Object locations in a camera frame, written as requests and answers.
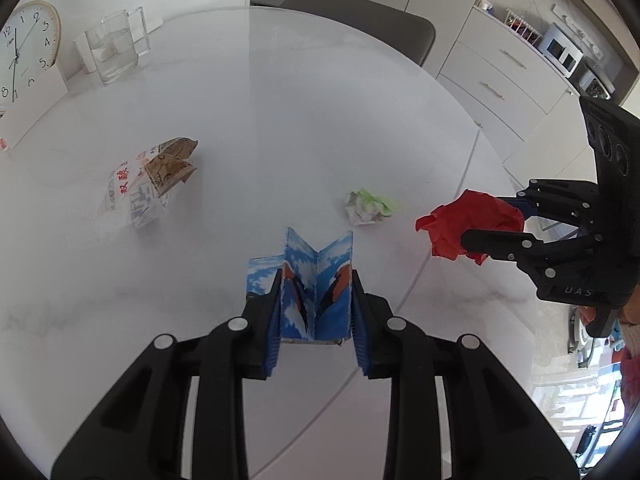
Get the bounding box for person's right forearm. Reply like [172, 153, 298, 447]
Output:
[617, 301, 640, 386]

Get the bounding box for green and white crumpled paper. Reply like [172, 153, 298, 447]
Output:
[344, 188, 399, 227]

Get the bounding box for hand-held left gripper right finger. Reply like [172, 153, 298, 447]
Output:
[350, 269, 581, 480]

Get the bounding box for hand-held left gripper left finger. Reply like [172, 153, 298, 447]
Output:
[50, 267, 286, 480]

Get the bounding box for white toaster oven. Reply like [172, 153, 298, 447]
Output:
[540, 22, 585, 79]

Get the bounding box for white wire rack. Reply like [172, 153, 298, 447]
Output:
[502, 7, 544, 44]

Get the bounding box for dark countertop appliance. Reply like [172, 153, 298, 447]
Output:
[580, 60, 617, 102]

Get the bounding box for white power strip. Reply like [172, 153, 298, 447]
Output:
[552, 4, 604, 57]

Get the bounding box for white drawer cabinet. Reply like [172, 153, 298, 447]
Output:
[435, 5, 552, 142]

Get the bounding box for blue printed carton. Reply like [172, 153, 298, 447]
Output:
[246, 227, 356, 346]

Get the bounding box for red paper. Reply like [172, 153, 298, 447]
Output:
[415, 189, 526, 266]

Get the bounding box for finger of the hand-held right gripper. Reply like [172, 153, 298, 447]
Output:
[496, 178, 602, 229]
[461, 228, 602, 282]

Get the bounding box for round white wall clock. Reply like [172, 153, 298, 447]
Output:
[0, 1, 62, 113]

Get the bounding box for clear glass pitcher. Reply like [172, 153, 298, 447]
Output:
[84, 6, 152, 85]

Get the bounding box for grey dining chair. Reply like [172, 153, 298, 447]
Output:
[250, 0, 437, 67]

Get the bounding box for crushed white milk carton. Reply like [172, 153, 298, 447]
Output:
[102, 136, 200, 229]

